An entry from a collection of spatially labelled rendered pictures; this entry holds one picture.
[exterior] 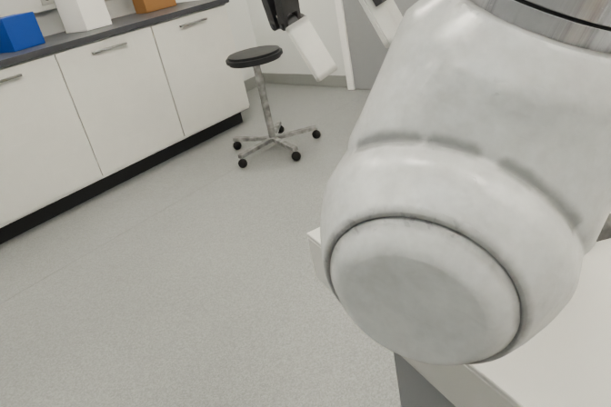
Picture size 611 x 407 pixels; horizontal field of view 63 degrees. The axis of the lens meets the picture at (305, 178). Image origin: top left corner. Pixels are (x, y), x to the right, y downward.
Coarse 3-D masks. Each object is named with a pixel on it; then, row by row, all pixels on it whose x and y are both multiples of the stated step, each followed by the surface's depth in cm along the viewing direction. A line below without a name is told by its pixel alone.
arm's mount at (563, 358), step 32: (320, 256) 63; (608, 256) 50; (576, 288) 47; (608, 288) 46; (576, 320) 43; (608, 320) 43; (512, 352) 41; (544, 352) 41; (576, 352) 40; (608, 352) 40; (448, 384) 46; (480, 384) 41; (512, 384) 39; (544, 384) 38; (576, 384) 38; (608, 384) 37
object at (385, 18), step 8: (360, 0) 44; (368, 0) 44; (392, 0) 45; (368, 8) 44; (376, 8) 44; (384, 8) 44; (392, 8) 45; (368, 16) 44; (376, 16) 44; (384, 16) 44; (392, 16) 45; (400, 16) 45; (376, 24) 44; (384, 24) 44; (392, 24) 45; (376, 32) 45; (384, 32) 44; (392, 32) 45; (384, 40) 45; (392, 40) 45
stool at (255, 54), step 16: (256, 48) 302; (272, 48) 293; (240, 64) 281; (256, 64) 282; (256, 80) 300; (272, 128) 313; (304, 128) 319; (240, 144) 330; (256, 144) 308; (288, 144) 299; (240, 160) 300
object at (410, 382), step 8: (400, 360) 69; (400, 368) 70; (408, 368) 68; (400, 376) 71; (408, 376) 69; (416, 376) 66; (400, 384) 72; (408, 384) 70; (416, 384) 67; (424, 384) 65; (400, 392) 73; (408, 392) 71; (416, 392) 68; (424, 392) 66; (432, 392) 64; (440, 392) 62; (400, 400) 75; (408, 400) 72; (416, 400) 69; (424, 400) 67; (432, 400) 65; (440, 400) 63; (448, 400) 61
